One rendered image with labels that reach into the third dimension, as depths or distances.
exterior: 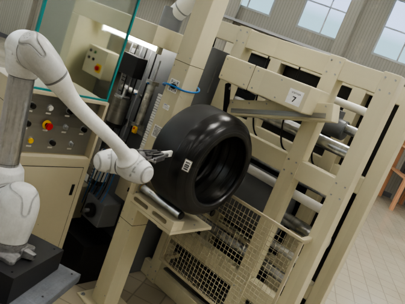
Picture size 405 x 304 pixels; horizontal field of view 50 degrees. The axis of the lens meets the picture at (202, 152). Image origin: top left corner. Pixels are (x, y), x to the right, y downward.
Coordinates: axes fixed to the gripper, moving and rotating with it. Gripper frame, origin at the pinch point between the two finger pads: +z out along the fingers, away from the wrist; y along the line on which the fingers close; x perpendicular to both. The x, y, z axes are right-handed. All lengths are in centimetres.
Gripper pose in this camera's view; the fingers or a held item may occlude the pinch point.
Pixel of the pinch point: (166, 154)
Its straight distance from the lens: 219.1
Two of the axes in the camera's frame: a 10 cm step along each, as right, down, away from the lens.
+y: -7.0, -4.1, 5.9
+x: -2.5, 9.1, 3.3
